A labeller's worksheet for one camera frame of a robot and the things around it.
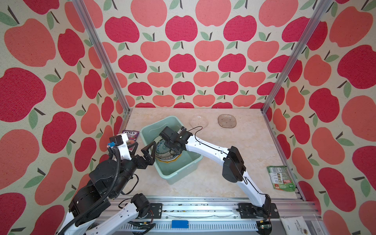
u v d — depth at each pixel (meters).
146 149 0.48
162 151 0.88
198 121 1.15
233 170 0.56
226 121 1.15
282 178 0.84
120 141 0.46
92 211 0.37
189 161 0.72
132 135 1.02
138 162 0.48
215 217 0.73
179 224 0.73
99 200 0.35
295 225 0.69
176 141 0.64
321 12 0.71
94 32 0.79
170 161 0.90
